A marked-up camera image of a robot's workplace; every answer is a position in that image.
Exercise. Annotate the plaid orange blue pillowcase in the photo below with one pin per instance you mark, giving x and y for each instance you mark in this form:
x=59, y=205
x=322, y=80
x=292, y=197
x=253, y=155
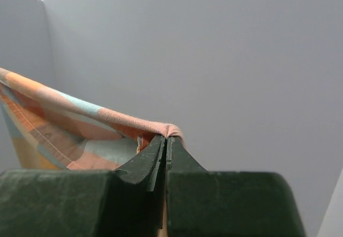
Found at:
x=52, y=130

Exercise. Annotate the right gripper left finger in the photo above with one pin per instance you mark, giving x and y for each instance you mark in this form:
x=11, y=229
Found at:
x=127, y=201

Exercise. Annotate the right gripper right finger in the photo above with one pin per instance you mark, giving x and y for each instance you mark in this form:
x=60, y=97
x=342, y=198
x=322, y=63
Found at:
x=217, y=203

